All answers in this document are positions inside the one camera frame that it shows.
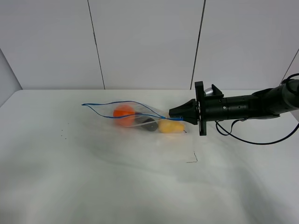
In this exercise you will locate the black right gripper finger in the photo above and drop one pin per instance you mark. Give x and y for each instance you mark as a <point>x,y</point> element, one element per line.
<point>188,108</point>

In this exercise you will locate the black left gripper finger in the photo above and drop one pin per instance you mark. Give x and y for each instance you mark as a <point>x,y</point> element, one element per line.
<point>189,117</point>

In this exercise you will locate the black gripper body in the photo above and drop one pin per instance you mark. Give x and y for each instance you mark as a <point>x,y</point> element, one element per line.
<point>209,108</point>

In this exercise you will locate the clear blue-zip plastic bag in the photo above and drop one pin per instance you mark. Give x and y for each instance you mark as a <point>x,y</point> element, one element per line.
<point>104,120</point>

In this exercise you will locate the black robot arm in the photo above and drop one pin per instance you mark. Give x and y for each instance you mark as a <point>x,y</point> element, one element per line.
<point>264,104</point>

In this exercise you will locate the yellow pear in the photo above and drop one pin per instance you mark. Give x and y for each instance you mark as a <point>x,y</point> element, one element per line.
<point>170,126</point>

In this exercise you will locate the dark purple eggplant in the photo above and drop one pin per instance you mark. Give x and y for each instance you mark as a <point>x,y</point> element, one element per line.
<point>146,122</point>

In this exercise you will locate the orange fruit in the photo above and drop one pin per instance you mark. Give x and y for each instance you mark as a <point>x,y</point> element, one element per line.
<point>124,115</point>

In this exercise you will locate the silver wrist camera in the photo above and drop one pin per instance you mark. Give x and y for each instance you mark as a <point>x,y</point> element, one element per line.
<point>213,91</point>

